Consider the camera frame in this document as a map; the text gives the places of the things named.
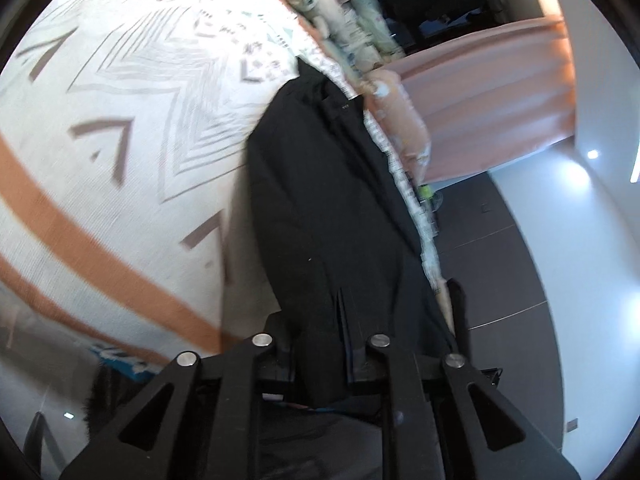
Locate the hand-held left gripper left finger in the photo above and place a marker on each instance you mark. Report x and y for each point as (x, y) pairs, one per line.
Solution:
(240, 375)

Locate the patterned bed blanket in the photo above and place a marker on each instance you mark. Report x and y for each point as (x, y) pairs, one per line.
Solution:
(125, 160)

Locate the yellow-green tape roll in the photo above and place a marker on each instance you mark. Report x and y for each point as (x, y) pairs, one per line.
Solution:
(425, 193)

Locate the beige plush animal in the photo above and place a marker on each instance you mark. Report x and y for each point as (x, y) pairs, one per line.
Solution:
(320, 15)

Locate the wide pink curtain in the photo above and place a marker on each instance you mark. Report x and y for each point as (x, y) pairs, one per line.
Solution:
(490, 100)

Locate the recessed ceiling light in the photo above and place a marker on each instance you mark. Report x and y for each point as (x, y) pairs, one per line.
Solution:
(592, 154)

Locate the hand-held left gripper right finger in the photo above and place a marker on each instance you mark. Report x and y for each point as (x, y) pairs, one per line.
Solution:
(405, 390)

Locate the large black garment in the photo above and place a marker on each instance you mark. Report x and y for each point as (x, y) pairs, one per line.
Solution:
(325, 210)

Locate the grey wall switch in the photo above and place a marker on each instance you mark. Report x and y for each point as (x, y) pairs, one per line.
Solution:
(573, 425)

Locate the pale green bedding bundle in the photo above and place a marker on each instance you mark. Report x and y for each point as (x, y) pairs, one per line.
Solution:
(375, 25)

